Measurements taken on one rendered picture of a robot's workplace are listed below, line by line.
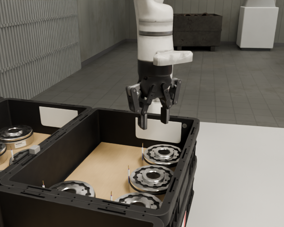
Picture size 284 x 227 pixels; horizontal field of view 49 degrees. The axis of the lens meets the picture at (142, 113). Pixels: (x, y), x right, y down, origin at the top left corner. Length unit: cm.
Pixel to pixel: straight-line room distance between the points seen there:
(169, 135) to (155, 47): 29
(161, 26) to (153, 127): 30
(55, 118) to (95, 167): 24
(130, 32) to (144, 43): 805
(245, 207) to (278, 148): 41
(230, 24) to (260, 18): 109
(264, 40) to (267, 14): 56
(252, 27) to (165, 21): 697
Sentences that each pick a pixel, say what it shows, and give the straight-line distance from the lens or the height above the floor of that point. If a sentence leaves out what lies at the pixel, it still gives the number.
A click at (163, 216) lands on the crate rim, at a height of 93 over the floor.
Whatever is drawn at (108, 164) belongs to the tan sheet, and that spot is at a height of 83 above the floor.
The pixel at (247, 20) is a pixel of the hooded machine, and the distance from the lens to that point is 755.
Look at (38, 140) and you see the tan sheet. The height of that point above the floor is 83.
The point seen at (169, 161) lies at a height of 86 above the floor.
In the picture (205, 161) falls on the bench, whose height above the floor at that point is 70.
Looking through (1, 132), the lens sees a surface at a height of 86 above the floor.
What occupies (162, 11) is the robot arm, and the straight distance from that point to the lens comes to 64.
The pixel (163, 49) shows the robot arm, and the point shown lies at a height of 113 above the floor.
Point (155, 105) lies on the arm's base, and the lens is 102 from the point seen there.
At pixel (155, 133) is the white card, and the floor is 88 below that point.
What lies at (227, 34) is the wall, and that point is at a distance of 847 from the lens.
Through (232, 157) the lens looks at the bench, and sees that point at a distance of 113.
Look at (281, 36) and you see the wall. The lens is 865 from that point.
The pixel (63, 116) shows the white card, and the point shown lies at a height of 90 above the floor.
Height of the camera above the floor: 123
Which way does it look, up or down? 21 degrees down
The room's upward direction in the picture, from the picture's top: straight up
